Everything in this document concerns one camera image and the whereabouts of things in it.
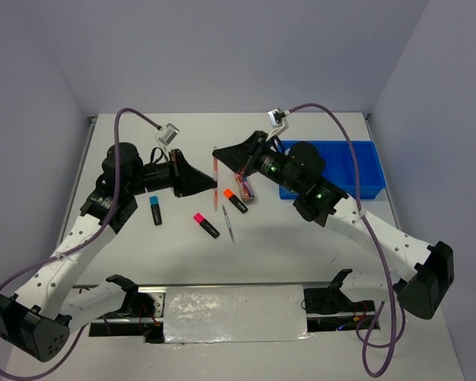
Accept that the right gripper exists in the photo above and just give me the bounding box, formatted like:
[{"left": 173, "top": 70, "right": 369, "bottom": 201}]
[{"left": 211, "top": 131, "right": 301, "bottom": 194}]

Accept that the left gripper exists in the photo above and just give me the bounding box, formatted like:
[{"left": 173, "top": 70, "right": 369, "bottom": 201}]
[{"left": 126, "top": 148, "right": 217, "bottom": 197}]

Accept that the orange clear pen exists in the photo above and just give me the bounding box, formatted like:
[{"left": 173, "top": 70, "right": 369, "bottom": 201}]
[{"left": 213, "top": 157, "right": 219, "bottom": 212}]

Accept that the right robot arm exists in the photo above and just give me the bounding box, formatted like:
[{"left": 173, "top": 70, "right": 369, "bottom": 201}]
[{"left": 213, "top": 131, "right": 455, "bottom": 320}]

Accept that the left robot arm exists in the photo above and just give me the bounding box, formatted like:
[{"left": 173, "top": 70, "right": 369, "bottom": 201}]
[{"left": 0, "top": 143, "right": 217, "bottom": 362}]

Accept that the orange cap black highlighter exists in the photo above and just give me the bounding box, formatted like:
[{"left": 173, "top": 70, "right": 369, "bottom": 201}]
[{"left": 223, "top": 189, "right": 248, "bottom": 214}]

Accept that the pink cap black highlighter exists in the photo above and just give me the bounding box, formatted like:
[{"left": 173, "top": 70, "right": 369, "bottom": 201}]
[{"left": 194, "top": 213, "right": 220, "bottom": 239}]

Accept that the thin grey pen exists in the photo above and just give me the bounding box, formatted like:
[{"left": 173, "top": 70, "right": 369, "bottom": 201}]
[{"left": 221, "top": 205, "right": 236, "bottom": 243}]

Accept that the blue cap black highlighter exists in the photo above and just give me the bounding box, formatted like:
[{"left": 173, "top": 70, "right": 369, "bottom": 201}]
[{"left": 149, "top": 196, "right": 163, "bottom": 226}]

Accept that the blue plastic sorting bin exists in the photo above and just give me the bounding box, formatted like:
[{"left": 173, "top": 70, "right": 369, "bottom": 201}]
[{"left": 278, "top": 140, "right": 386, "bottom": 201}]

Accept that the silver foil sheet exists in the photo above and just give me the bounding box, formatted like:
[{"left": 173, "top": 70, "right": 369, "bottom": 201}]
[{"left": 163, "top": 285, "right": 309, "bottom": 344}]

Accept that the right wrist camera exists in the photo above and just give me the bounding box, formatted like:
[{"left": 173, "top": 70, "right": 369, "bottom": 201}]
[{"left": 267, "top": 108, "right": 290, "bottom": 139}]

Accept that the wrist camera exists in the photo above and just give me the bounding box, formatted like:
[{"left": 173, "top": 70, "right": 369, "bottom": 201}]
[
  {"left": 155, "top": 123, "right": 180, "bottom": 146},
  {"left": 267, "top": 108, "right": 290, "bottom": 139}
]

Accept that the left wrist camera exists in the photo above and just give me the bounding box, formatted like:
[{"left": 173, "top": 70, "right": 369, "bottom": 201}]
[{"left": 155, "top": 123, "right": 180, "bottom": 146}]

